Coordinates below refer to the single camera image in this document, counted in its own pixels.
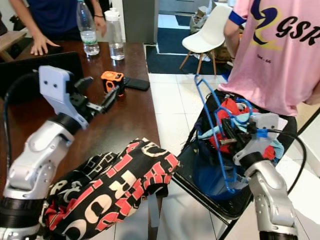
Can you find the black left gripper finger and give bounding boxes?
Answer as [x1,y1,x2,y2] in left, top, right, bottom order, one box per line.
[77,76,96,94]
[88,89,124,114]

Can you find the red knit shirt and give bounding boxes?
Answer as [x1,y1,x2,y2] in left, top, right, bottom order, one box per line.
[210,97,276,161]

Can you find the blue plastic clothes hanger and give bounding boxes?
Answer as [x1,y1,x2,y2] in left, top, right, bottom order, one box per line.
[194,74,257,195]

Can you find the black red lettered shirt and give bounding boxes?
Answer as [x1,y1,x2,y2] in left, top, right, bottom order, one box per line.
[41,138,181,240]

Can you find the teal cloth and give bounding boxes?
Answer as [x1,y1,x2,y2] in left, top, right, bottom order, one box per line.
[197,112,287,162]

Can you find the brown wooden table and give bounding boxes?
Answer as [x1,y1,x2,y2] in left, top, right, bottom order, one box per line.
[0,40,163,191]

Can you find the orange black tape measure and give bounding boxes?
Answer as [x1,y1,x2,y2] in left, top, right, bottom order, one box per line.
[100,70,127,97]

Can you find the black phone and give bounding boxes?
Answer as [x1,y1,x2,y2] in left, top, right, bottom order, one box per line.
[124,76,151,92]

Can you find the dark blue garment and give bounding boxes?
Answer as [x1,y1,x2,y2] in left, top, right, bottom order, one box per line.
[192,140,241,201]

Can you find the clear bottle white cap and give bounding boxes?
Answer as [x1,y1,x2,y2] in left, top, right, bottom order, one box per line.
[105,7,127,61]

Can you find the black laptop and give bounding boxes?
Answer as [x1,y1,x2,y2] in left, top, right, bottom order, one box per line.
[0,51,86,101]

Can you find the black chair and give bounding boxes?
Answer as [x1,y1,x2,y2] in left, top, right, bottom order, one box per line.
[172,87,320,240]

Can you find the person in navy shirt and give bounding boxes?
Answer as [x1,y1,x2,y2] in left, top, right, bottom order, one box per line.
[7,0,111,57]

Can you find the person in pink shirt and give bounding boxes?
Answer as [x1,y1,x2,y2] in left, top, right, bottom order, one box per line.
[222,0,320,117]

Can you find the white chair wooden legs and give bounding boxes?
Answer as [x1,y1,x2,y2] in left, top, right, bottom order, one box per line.
[180,4,235,77]

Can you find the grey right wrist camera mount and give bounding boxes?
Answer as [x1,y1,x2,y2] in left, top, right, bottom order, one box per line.
[242,113,282,157]

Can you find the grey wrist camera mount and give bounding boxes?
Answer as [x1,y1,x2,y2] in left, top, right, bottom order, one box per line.
[38,65,82,130]
[242,113,282,157]

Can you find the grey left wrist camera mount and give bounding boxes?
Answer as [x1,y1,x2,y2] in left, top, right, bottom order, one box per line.
[38,65,82,130]

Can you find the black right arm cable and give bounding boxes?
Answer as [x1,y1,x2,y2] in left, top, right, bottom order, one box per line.
[255,127,306,196]

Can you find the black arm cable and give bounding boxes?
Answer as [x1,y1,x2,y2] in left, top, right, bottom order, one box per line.
[255,127,306,196]
[2,72,42,151]

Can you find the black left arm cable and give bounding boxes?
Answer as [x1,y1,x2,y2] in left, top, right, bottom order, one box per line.
[2,72,42,151]

